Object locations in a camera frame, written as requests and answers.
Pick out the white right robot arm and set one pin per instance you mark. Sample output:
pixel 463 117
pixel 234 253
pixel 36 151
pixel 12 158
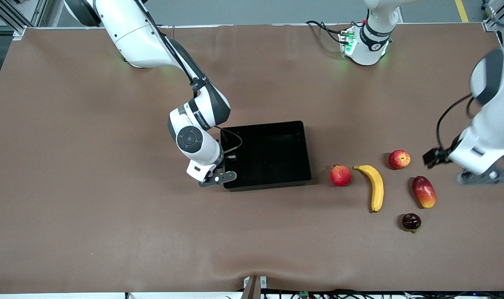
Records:
pixel 143 37

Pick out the red yellow apple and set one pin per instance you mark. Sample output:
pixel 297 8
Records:
pixel 399 160

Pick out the brown table cover mat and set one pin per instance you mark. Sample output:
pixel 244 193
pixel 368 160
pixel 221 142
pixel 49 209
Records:
pixel 110 187

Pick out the red pomegranate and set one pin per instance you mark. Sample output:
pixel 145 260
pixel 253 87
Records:
pixel 340 176

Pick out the red yellow mango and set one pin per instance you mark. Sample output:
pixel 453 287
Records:
pixel 424 192

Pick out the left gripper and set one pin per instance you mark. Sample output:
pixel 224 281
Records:
pixel 442 155

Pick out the yellow banana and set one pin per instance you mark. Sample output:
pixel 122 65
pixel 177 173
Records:
pixel 376 187

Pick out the aluminium frame profile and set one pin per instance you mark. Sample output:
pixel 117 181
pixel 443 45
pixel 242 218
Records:
pixel 490 23
pixel 11 16

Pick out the dark purple mangosteen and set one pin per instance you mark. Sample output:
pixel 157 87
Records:
pixel 411 221

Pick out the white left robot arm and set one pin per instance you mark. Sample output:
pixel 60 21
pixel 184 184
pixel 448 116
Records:
pixel 497 112

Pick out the black plastic box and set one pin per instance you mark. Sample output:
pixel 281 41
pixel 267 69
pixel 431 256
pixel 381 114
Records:
pixel 268 158

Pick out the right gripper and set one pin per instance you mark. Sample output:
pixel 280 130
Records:
pixel 227 161

